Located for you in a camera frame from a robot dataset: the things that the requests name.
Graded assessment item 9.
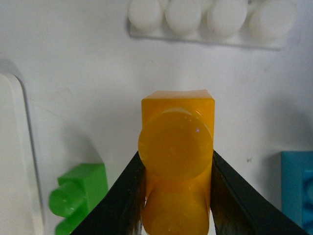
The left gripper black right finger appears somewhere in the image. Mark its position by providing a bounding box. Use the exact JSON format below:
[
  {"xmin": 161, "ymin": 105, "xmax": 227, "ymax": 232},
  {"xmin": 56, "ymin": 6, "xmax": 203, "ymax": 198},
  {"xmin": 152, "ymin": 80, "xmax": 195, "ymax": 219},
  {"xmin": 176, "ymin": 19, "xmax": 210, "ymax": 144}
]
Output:
[{"xmin": 210, "ymin": 151, "xmax": 306, "ymax": 235}]

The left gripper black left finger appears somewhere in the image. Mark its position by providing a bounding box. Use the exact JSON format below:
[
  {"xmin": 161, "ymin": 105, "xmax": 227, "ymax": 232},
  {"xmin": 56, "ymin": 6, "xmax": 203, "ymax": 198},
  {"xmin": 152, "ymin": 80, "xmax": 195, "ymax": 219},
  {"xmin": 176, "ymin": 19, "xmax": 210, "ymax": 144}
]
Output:
[{"xmin": 72, "ymin": 153, "xmax": 146, "ymax": 235}]

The yellow toy block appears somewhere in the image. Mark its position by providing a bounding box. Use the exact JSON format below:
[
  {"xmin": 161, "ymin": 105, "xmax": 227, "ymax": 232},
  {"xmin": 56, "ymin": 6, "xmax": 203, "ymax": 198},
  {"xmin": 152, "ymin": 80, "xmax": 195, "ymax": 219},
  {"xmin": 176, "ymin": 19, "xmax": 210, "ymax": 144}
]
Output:
[{"xmin": 138, "ymin": 90, "xmax": 215, "ymax": 235}]

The green toy block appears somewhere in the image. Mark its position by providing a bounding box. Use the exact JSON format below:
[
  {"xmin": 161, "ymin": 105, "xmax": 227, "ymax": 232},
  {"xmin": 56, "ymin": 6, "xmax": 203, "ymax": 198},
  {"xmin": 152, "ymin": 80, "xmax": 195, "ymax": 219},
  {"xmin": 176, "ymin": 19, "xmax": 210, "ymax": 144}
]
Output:
[{"xmin": 48, "ymin": 164, "xmax": 109, "ymax": 235}]

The blue toy block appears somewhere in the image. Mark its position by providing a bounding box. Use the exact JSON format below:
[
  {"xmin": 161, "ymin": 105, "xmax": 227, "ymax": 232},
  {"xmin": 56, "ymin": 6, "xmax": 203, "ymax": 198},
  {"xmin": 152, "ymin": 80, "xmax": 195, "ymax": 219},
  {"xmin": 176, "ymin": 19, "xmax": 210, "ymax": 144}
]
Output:
[{"xmin": 281, "ymin": 151, "xmax": 313, "ymax": 235}]

